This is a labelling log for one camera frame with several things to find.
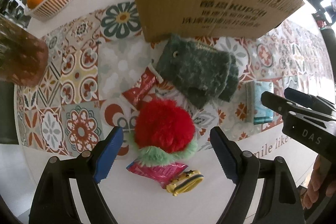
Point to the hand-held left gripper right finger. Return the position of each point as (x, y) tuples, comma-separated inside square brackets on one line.
[(223, 153)]

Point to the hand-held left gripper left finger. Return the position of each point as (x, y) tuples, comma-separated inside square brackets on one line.
[(110, 153)]

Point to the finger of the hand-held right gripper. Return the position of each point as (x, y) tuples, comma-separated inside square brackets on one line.
[(296, 96), (275, 103)]

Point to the yellow coin pouch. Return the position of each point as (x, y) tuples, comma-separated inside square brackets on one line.
[(185, 181)]

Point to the pink snack packet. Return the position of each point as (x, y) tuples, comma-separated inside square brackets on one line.
[(162, 172)]

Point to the red and green fluffy plush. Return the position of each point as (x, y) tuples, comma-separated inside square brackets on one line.
[(164, 129)]

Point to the red snack packet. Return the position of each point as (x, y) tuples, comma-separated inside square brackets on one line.
[(143, 87)]

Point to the person's right hand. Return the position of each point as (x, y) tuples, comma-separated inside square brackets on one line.
[(313, 184)]

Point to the patterned tile-print table mat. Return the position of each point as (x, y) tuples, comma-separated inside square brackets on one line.
[(78, 69)]

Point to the glass vase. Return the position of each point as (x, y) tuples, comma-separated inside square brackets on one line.
[(21, 56)]

